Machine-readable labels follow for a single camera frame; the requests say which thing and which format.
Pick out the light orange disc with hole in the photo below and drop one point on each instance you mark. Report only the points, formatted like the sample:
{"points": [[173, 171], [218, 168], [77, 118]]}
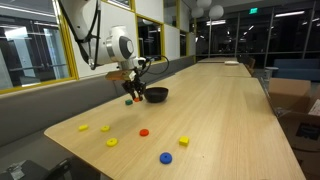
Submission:
{"points": [[136, 99]]}

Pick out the white globe lamp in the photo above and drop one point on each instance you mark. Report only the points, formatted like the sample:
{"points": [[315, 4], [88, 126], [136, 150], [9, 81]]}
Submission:
{"points": [[204, 2], [197, 12], [216, 11]]}

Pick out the yellow disc with hole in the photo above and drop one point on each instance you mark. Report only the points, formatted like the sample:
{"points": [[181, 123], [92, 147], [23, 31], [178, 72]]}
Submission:
{"points": [[105, 128], [112, 142]]}

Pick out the linear ceiling light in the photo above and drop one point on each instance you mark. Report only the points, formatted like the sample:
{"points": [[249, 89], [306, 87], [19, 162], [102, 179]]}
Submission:
{"points": [[216, 22], [289, 13]]}

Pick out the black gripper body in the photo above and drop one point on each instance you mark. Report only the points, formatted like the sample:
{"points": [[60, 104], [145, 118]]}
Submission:
{"points": [[133, 84]]}

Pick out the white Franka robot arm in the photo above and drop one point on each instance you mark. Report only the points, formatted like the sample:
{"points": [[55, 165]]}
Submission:
{"points": [[116, 46]]}

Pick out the green exit sign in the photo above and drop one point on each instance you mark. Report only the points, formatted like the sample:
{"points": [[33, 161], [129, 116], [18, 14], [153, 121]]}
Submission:
{"points": [[253, 10]]}

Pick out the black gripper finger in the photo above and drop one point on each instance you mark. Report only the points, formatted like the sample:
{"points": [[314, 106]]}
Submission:
{"points": [[142, 93], [128, 92]]}

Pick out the black bowl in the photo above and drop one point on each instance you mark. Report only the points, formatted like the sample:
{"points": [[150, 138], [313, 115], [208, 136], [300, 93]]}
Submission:
{"points": [[156, 96]]}

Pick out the white stool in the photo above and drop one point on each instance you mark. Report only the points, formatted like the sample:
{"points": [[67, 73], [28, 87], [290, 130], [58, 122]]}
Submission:
{"points": [[271, 70]]}

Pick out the black equipment case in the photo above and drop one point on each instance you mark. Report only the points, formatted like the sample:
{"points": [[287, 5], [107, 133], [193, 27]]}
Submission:
{"points": [[33, 170]]}

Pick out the small yellow square block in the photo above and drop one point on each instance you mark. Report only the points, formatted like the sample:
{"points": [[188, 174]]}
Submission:
{"points": [[83, 127]]}

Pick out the cardboard box with label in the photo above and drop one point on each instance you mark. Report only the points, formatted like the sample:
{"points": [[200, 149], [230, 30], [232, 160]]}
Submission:
{"points": [[300, 133]]}

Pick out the yellow cube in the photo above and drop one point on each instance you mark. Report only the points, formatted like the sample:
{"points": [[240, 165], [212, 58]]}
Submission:
{"points": [[183, 140]]}

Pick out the blue disc with hole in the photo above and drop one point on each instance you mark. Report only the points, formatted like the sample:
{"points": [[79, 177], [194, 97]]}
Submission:
{"points": [[165, 157]]}

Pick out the light wooden table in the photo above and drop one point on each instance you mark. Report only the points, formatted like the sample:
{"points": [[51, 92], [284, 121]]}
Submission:
{"points": [[218, 60], [216, 70]]}

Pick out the yellow framed glass window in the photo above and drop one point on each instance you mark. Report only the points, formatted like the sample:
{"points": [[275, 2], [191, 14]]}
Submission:
{"points": [[68, 40]]}

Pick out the grey upholstered bench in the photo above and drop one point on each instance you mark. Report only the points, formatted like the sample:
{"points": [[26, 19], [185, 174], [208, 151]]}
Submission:
{"points": [[40, 110]]}

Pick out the green cube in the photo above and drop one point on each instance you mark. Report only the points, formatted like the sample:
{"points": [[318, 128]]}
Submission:
{"points": [[128, 102]]}

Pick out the dark wooden chair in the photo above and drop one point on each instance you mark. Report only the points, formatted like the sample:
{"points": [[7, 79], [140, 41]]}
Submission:
{"points": [[250, 63]]}

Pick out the blue sofa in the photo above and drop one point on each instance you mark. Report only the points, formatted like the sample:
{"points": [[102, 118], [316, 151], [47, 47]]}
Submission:
{"points": [[296, 68]]}

